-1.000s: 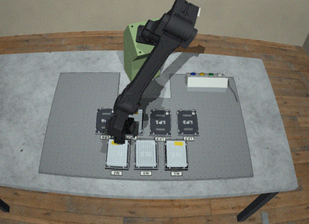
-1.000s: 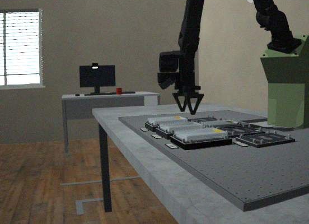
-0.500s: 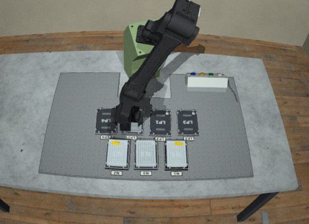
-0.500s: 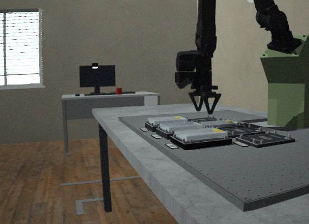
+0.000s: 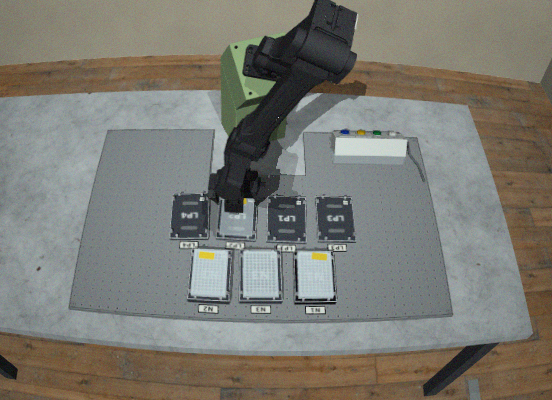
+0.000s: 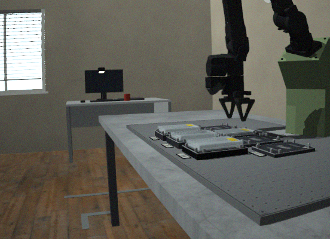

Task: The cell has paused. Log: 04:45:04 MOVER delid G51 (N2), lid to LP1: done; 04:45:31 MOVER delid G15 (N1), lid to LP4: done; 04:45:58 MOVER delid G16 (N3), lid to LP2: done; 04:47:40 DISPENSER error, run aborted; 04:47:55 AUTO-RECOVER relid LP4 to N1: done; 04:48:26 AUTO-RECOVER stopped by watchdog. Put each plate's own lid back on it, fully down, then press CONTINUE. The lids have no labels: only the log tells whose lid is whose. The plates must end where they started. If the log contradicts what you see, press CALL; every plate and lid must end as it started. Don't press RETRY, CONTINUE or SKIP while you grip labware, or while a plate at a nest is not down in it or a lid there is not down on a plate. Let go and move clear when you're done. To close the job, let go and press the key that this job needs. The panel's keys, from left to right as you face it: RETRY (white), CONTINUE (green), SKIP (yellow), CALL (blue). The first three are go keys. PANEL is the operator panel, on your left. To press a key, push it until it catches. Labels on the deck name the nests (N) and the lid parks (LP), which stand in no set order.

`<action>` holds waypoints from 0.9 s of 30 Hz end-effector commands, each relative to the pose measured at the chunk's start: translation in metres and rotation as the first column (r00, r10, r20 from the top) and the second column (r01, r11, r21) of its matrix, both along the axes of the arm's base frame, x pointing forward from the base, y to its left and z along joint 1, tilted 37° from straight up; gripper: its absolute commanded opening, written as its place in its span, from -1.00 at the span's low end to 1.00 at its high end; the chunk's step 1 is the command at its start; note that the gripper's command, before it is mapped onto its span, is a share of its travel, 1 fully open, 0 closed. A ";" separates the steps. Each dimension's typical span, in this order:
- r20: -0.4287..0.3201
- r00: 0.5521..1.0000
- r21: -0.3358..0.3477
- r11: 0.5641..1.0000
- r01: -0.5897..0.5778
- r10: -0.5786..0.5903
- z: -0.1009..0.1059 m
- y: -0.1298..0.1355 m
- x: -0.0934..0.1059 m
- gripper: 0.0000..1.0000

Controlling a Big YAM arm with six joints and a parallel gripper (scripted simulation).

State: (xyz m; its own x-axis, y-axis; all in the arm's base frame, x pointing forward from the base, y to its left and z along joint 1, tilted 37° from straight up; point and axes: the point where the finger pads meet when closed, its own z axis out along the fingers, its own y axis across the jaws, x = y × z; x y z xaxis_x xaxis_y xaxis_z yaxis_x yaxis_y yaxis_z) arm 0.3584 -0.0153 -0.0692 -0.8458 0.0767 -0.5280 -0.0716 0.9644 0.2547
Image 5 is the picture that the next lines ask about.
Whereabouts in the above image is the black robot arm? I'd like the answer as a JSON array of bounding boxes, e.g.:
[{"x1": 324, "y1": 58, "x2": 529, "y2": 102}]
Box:
[{"x1": 216, "y1": 0, "x2": 357, "y2": 215}]

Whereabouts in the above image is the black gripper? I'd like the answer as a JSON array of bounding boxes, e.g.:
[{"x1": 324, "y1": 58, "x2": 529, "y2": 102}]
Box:
[{"x1": 207, "y1": 169, "x2": 266, "y2": 207}]

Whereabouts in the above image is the white operator button panel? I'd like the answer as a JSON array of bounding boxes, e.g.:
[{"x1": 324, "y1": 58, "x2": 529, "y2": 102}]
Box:
[{"x1": 330, "y1": 130, "x2": 425, "y2": 182}]

